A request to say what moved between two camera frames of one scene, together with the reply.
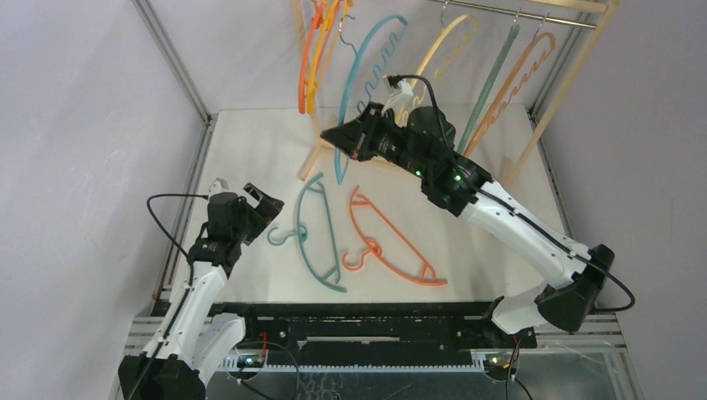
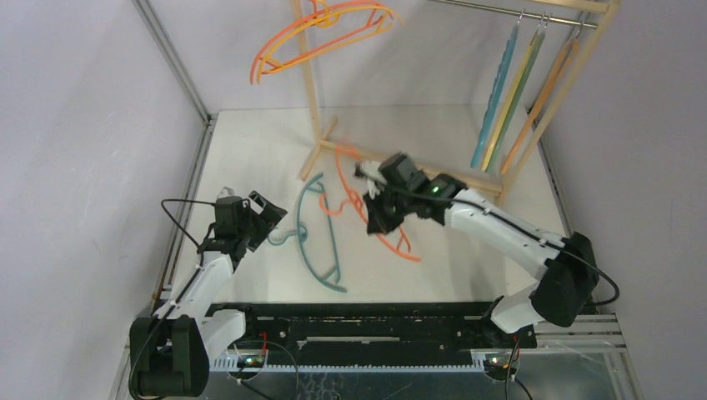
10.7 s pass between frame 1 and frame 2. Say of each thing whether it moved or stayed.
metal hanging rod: stayed
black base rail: stayed
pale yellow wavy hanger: moved
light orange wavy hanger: moved
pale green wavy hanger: moved
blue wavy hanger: moved
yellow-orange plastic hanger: moved
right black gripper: moved
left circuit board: stayed
